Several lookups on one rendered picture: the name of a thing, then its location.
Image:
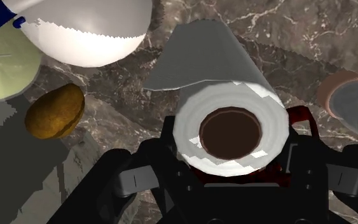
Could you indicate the white paper towel roll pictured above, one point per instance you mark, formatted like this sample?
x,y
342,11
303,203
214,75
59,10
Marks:
x,y
209,62

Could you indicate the brown potato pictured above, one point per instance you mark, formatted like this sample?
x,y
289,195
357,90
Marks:
x,y
54,111

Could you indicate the terracotta cup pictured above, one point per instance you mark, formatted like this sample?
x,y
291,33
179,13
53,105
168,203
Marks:
x,y
352,102

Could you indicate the white bowl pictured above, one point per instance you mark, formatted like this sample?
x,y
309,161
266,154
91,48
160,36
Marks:
x,y
85,34

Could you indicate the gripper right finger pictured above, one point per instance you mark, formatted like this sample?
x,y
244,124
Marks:
x,y
346,198

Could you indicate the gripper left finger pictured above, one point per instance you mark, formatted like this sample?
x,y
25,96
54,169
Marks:
x,y
116,198

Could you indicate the pale green plate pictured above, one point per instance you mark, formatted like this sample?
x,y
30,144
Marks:
x,y
5,68

